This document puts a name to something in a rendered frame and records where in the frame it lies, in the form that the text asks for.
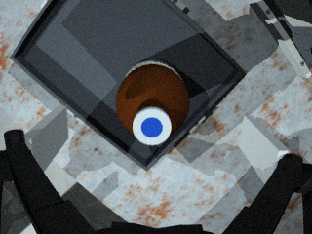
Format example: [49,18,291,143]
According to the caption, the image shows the dark grey crate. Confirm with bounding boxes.
[264,0,312,63]

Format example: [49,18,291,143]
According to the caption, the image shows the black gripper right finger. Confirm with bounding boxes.
[222,115,312,234]

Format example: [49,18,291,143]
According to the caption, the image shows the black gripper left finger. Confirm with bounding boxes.
[0,106,97,234]

